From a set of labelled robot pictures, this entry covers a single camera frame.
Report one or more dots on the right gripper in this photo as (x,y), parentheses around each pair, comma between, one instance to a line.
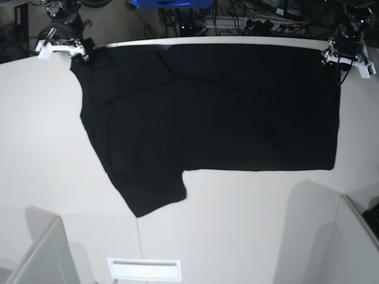
(66,28)

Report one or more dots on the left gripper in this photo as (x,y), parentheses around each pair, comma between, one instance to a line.
(348,39)

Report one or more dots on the black T-shirt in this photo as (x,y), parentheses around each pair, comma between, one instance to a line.
(153,112)

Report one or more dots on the blue box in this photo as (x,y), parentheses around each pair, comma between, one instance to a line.
(172,3)

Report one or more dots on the black keyboard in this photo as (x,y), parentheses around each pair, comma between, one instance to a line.
(372,218)

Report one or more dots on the white partition panel right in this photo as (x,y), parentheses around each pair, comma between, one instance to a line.
(358,260)

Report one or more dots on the white partition panel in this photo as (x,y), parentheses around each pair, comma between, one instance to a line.
(48,260)
(358,260)

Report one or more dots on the white partition panel left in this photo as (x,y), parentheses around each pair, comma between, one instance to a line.
(48,260)

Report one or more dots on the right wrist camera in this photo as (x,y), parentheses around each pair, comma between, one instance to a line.
(44,53)

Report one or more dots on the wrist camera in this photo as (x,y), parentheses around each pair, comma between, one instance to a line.
(366,71)
(44,53)

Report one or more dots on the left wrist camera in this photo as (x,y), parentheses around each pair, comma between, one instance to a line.
(366,71)

